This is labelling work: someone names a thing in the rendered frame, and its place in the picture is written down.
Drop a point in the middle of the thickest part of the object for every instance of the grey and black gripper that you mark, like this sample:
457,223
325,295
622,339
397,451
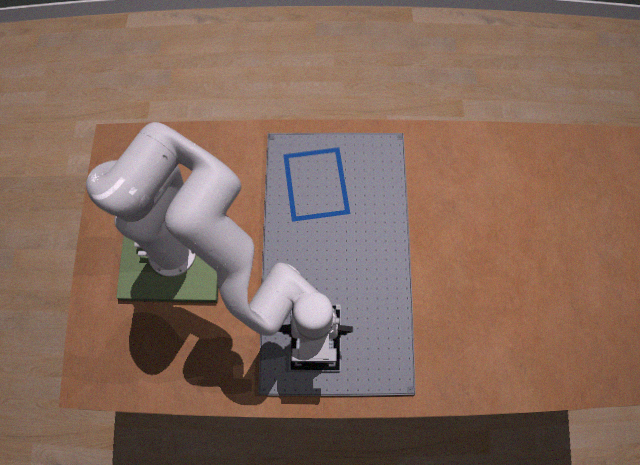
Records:
287,329

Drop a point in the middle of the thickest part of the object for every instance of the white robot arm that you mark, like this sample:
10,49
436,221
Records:
197,218

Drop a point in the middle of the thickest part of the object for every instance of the blue tape corner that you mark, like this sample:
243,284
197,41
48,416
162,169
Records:
290,189

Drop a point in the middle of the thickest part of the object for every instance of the black plate nest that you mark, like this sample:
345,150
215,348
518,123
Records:
316,366

